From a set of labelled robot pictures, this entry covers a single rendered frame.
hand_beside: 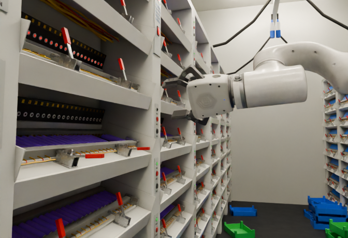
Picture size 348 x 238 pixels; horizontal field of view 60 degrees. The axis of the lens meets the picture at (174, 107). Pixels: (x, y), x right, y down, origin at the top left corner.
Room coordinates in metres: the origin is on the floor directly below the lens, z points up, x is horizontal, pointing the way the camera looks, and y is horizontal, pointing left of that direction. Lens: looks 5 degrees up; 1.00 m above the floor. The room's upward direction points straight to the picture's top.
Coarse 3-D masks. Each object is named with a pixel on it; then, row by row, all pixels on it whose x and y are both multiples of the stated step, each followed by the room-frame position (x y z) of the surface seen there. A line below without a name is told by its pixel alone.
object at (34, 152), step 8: (64, 144) 0.66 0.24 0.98; (72, 144) 0.68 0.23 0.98; (80, 144) 0.70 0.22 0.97; (88, 144) 0.73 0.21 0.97; (96, 144) 0.76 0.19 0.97; (104, 144) 0.80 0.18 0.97; (112, 144) 0.84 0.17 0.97; (128, 144) 0.96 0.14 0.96; (32, 152) 0.54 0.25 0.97; (40, 152) 0.56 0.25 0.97; (48, 152) 0.58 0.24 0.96; (80, 152) 0.70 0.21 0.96; (88, 152) 0.71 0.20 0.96; (104, 152) 0.77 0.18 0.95; (24, 160) 0.52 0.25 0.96; (48, 160) 0.56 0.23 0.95
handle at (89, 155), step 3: (72, 150) 0.60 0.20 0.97; (69, 153) 0.59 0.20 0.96; (72, 153) 0.60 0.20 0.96; (75, 156) 0.59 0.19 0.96; (78, 156) 0.59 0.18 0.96; (81, 156) 0.59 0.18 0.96; (84, 156) 0.58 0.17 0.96; (87, 156) 0.58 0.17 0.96; (90, 156) 0.58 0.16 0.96; (93, 156) 0.58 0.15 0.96; (96, 156) 0.58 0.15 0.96; (99, 156) 0.58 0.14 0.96; (102, 156) 0.58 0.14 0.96
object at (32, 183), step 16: (64, 128) 0.84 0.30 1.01; (80, 128) 0.92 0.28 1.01; (96, 128) 1.01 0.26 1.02; (112, 128) 1.06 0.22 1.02; (144, 144) 1.03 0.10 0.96; (16, 160) 0.44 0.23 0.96; (80, 160) 0.66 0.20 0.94; (96, 160) 0.71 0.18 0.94; (112, 160) 0.76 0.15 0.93; (128, 160) 0.84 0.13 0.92; (144, 160) 0.98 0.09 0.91; (16, 176) 0.44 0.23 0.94; (32, 176) 0.48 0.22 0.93; (48, 176) 0.51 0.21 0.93; (64, 176) 0.56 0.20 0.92; (80, 176) 0.62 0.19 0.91; (96, 176) 0.69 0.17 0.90; (112, 176) 0.77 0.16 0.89; (16, 192) 0.45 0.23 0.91; (32, 192) 0.49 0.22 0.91; (48, 192) 0.53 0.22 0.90; (64, 192) 0.58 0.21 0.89; (16, 208) 0.46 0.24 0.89
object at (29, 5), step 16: (32, 0) 0.74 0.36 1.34; (32, 16) 0.74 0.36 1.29; (48, 16) 0.80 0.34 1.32; (64, 16) 0.87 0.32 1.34; (80, 32) 0.95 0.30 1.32; (96, 48) 1.05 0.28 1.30; (32, 96) 0.75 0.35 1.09; (48, 96) 0.81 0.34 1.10; (64, 96) 0.88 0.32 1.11; (80, 96) 0.96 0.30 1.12; (80, 192) 0.97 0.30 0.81
